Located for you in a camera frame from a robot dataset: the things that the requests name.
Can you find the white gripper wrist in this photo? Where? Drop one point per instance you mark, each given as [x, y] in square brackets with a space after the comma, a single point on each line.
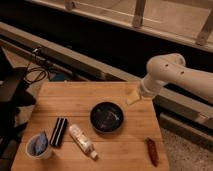
[148, 88]

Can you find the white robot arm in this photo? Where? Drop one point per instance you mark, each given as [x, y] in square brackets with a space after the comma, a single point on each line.
[171, 69]

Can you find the dark ceramic bowl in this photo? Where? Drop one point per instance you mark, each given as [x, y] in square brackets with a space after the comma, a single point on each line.
[106, 117]

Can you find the wooden cutting board table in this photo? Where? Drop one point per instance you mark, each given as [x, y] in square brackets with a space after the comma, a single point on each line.
[122, 150]

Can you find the white tube bottle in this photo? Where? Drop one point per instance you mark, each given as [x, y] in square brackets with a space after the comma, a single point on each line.
[84, 143]

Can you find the black striped box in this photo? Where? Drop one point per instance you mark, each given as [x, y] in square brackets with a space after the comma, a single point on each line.
[58, 132]

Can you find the white cup with blue cloth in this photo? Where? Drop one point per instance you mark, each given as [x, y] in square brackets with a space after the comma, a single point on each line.
[38, 147]

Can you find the dark equipment at left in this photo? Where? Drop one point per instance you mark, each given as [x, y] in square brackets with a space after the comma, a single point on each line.
[13, 95]

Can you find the metal rail beam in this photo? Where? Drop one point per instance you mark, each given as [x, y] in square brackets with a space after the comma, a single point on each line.
[28, 44]

